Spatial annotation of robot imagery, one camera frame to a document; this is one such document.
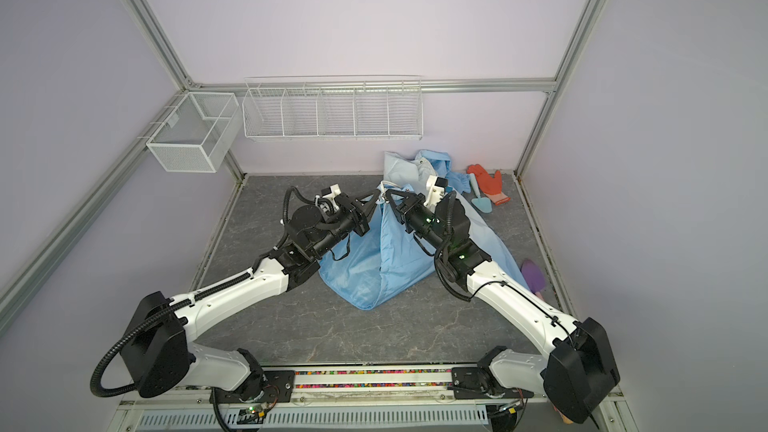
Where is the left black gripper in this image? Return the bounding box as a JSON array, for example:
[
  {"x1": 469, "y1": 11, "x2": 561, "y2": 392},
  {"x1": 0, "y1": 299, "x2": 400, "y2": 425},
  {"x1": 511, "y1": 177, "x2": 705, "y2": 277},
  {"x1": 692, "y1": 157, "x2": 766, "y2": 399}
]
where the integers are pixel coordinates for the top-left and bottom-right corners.
[{"x1": 312, "y1": 190, "x2": 382, "y2": 259}]

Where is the light blue zip jacket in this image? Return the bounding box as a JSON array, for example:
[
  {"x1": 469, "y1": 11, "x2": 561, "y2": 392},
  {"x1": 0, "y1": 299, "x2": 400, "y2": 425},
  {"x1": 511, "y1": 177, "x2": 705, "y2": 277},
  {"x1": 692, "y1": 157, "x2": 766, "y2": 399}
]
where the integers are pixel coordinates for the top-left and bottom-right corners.
[{"x1": 317, "y1": 149, "x2": 530, "y2": 312}]

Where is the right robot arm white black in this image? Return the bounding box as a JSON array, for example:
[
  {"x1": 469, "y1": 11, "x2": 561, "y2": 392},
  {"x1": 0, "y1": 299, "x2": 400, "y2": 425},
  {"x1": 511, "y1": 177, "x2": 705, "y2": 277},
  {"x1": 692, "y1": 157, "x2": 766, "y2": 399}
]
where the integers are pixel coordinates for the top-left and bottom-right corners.
[{"x1": 385, "y1": 190, "x2": 620, "y2": 423}]

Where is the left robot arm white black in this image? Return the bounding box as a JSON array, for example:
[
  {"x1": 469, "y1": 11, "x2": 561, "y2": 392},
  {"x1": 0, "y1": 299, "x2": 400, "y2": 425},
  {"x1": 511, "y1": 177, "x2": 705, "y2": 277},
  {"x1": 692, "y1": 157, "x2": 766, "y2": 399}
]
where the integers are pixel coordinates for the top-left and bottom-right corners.
[{"x1": 89, "y1": 186, "x2": 379, "y2": 401}]

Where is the teal toy trowel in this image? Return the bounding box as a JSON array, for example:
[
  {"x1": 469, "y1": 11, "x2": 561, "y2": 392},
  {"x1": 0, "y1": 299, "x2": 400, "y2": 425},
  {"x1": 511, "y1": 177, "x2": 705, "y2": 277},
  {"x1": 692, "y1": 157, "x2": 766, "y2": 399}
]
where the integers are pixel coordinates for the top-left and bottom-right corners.
[{"x1": 468, "y1": 173, "x2": 493, "y2": 214}]

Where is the purple pink toy shovel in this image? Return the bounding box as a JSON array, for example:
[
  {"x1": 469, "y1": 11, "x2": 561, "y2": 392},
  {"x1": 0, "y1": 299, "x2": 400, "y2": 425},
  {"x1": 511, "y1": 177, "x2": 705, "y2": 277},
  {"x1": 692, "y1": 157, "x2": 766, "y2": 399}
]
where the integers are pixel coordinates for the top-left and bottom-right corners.
[{"x1": 520, "y1": 259, "x2": 548, "y2": 300}]

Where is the white mesh box basket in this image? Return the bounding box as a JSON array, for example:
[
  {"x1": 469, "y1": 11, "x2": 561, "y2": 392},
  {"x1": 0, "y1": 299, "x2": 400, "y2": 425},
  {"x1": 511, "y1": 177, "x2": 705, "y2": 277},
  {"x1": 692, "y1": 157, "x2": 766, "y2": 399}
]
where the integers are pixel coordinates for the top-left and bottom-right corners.
[{"x1": 147, "y1": 92, "x2": 243, "y2": 173}]

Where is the white ventilation grille strip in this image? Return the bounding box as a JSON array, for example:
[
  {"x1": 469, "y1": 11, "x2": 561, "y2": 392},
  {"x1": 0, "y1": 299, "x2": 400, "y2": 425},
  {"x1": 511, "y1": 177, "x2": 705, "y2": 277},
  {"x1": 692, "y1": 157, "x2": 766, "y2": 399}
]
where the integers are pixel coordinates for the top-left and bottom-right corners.
[{"x1": 135, "y1": 404, "x2": 490, "y2": 431}]

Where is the white wire wall shelf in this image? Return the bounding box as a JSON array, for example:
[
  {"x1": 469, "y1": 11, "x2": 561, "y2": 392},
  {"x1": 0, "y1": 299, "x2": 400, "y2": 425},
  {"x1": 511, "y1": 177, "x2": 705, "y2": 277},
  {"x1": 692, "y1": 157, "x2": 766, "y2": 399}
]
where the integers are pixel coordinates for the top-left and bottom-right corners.
[{"x1": 241, "y1": 75, "x2": 424, "y2": 140}]

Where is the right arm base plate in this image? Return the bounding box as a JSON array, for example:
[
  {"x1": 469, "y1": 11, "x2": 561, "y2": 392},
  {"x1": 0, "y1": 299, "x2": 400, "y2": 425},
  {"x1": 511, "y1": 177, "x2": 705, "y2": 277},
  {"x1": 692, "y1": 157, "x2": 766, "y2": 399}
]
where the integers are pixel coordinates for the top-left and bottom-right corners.
[{"x1": 448, "y1": 366, "x2": 534, "y2": 400}]

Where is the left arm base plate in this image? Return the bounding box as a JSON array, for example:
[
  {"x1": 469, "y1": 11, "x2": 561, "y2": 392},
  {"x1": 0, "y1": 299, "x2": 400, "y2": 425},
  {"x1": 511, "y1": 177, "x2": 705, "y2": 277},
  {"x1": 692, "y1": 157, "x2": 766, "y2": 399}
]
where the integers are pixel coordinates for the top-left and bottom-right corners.
[{"x1": 216, "y1": 369, "x2": 296, "y2": 404}]

